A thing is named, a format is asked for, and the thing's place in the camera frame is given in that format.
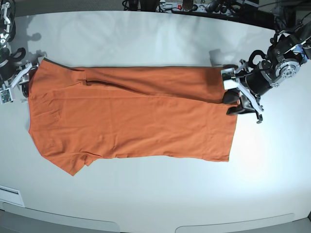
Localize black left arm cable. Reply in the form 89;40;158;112
248;50;269;66

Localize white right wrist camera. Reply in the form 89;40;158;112
0;88;15;104

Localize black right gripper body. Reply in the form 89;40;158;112
0;52;39;98

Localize orange T-shirt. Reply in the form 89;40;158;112
28;60;237;175

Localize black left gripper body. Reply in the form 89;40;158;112
239;60;274;114

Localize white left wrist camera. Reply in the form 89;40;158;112
221;67;238;90

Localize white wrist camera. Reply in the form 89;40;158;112
221;67;238;90
0;88;15;104

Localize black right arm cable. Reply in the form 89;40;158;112
9;48;26;61

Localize white power strip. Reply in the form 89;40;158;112
156;0;242;15

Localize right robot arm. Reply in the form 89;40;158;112
0;0;39;104

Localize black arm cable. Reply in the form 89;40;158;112
9;48;26;61
248;50;269;66

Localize white label on table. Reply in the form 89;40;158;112
0;185;25;207

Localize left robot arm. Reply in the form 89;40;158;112
221;23;311;122

